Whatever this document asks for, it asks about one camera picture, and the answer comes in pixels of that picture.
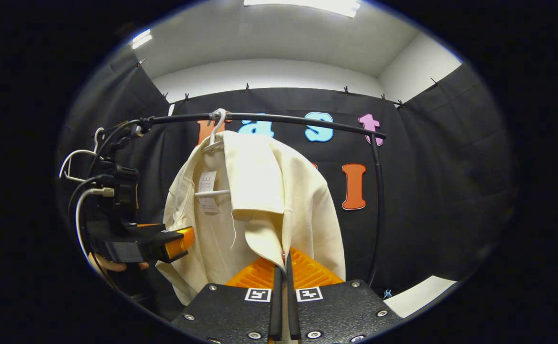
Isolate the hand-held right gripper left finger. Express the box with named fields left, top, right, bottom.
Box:
left=171, top=256, right=284, bottom=342

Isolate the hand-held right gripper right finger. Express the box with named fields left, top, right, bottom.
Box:
left=285, top=247, right=405, bottom=342

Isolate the cream shirt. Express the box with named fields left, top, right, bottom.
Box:
left=156, top=130, right=346, bottom=306

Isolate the white hanger with thin bar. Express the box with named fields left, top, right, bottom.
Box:
left=194, top=108, right=232, bottom=197

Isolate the black clothes rack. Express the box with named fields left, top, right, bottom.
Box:
left=138, top=111, right=387, bottom=290

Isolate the white flat board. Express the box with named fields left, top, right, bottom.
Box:
left=384, top=275, right=457, bottom=319

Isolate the small ceiling light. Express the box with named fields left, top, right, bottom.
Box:
left=131, top=29, right=153, bottom=49

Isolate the black backdrop cloth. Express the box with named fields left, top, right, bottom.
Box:
left=56, top=48, right=516, bottom=316

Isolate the long ceiling light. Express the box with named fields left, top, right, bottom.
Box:
left=243, top=0, right=361, bottom=19

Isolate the white cable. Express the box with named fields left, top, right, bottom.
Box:
left=75, top=187, right=116, bottom=279

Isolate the black cable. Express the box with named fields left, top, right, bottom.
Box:
left=67, top=117, right=153, bottom=225

